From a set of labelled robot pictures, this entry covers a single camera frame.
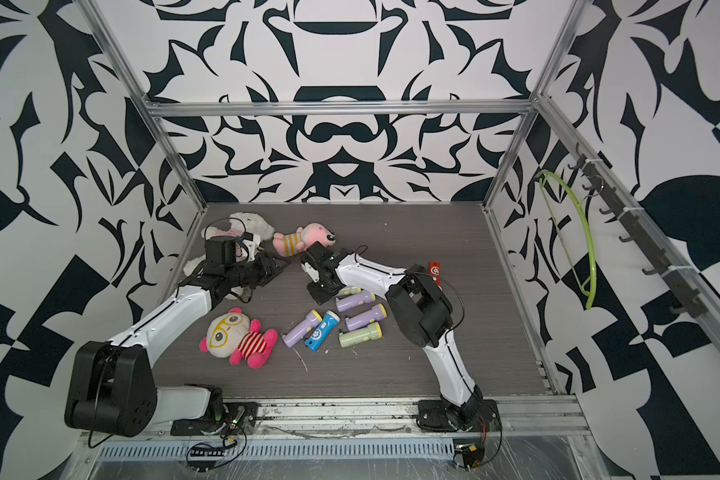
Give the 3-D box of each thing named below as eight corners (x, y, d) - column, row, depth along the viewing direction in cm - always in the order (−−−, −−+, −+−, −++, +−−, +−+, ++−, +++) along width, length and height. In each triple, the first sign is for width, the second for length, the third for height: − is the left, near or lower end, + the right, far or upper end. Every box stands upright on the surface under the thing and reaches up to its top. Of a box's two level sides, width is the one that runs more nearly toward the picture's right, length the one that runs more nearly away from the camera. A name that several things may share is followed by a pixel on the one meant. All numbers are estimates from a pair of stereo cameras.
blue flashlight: (305, 345, 87) (303, 341, 84) (331, 313, 93) (330, 308, 90) (316, 354, 85) (315, 350, 83) (342, 320, 92) (341, 315, 89)
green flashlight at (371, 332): (341, 350, 86) (341, 347, 84) (338, 338, 88) (337, 334, 86) (382, 336, 89) (383, 332, 86) (377, 325, 91) (378, 320, 89)
